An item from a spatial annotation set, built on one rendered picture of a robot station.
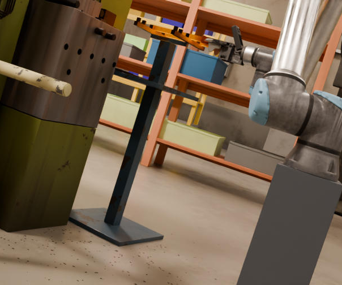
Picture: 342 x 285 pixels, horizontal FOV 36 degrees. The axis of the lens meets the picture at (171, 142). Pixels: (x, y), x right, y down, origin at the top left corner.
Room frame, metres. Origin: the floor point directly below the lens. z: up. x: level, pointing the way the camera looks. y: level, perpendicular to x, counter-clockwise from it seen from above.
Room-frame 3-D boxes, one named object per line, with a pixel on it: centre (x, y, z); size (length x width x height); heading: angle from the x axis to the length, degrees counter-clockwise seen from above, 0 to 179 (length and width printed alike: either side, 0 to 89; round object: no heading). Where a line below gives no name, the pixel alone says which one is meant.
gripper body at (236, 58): (2.38, -0.15, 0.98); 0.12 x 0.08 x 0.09; 62
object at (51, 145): (2.29, 0.67, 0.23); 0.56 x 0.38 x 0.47; 64
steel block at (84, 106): (2.29, 0.67, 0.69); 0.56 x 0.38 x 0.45; 64
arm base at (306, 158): (1.78, -0.49, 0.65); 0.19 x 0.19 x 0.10
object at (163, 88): (2.54, 0.16, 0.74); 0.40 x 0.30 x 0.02; 151
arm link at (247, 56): (2.34, -0.22, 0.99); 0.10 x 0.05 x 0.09; 152
